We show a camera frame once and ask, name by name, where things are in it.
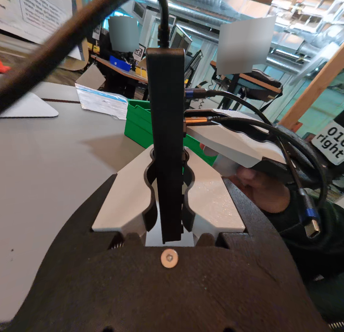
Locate small blue storage bins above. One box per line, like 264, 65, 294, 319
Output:
109, 55, 132, 71

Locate long spiral ventilation duct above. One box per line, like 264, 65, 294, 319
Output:
134, 0, 270, 20

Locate blue plug USB cable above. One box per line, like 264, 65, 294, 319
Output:
185, 88, 322, 239

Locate person's right hand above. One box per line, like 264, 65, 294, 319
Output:
228, 167, 291, 213

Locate marker sign on stand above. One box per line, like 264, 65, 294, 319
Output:
133, 44, 147, 62

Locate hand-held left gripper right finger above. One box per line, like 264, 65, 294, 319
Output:
181, 147, 245, 240

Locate person's right forearm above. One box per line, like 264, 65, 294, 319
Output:
265, 191, 344, 322

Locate grey desk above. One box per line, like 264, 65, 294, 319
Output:
0, 81, 151, 322

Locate grey cardboard sheet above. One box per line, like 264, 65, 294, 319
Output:
75, 64, 106, 90

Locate black USB hub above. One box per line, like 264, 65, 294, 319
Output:
146, 48, 186, 244

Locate green plastic bin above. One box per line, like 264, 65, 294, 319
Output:
124, 99, 218, 166

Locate blue-bordered paper sheet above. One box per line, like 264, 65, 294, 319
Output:
75, 83, 129, 120

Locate document stand with instruction sheet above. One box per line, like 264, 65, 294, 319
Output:
0, 0, 89, 118

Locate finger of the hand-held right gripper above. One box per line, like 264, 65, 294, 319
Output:
184, 109, 269, 134
185, 124, 286, 177

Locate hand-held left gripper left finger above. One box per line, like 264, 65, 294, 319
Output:
92, 145, 159, 235

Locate orange plug USB cable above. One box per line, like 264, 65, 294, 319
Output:
184, 116, 329, 203

